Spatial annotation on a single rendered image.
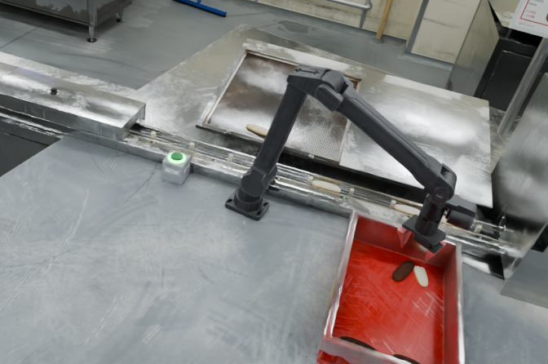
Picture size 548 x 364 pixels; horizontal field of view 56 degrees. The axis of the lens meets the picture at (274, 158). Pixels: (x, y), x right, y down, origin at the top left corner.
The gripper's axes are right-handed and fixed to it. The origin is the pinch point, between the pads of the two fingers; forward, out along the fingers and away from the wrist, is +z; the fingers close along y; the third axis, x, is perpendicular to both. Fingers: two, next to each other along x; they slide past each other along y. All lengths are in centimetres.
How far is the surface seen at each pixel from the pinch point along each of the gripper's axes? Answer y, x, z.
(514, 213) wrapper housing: 13.2, 32.6, -6.4
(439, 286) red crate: 9.1, 3.9, 8.8
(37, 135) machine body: -120, -51, 9
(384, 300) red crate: 1.7, -13.8, 8.3
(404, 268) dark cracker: -0.6, -0.6, 7.0
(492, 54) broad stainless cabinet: -58, 186, 8
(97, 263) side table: -55, -66, 7
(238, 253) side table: -35.2, -33.9, 7.6
